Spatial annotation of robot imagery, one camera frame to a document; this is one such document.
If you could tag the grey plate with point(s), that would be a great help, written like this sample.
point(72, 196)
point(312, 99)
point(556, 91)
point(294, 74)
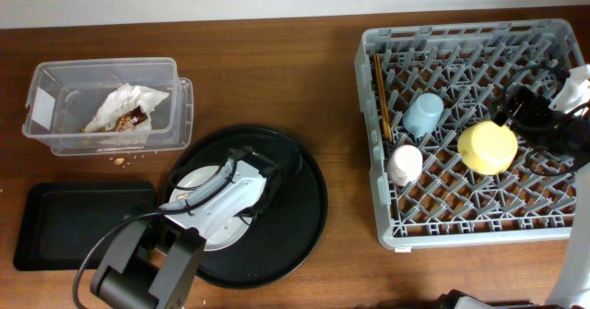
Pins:
point(233, 229)

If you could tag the white tissue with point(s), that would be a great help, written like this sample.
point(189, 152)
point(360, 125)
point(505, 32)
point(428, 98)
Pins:
point(121, 101)

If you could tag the clear plastic bin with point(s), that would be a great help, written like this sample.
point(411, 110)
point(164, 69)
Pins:
point(65, 96)

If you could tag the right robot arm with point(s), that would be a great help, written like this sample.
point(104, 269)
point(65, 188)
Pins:
point(572, 97)

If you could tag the wooden chopstick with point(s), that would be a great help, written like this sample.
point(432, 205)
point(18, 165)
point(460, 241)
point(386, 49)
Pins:
point(381, 97)
point(384, 97)

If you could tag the round black serving tray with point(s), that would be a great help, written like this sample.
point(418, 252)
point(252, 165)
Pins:
point(278, 240)

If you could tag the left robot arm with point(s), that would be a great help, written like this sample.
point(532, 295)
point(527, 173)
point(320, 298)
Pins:
point(153, 257)

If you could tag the gold snack wrapper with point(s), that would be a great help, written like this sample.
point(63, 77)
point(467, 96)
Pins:
point(128, 121)

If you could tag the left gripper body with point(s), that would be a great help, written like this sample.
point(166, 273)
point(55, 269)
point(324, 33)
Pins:
point(259, 208)

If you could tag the pink cup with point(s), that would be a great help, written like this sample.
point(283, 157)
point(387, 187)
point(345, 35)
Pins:
point(405, 165)

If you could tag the grey dishwasher rack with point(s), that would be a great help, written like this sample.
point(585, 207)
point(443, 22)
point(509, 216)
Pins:
point(466, 65)

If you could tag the yellow bowl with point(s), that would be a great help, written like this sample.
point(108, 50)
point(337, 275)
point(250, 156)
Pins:
point(487, 148)

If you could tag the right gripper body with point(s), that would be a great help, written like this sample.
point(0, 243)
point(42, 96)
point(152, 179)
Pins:
point(537, 121)

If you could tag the black rectangular tray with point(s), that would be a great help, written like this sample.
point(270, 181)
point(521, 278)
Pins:
point(62, 221)

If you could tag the blue cup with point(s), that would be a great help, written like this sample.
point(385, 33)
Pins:
point(423, 115)

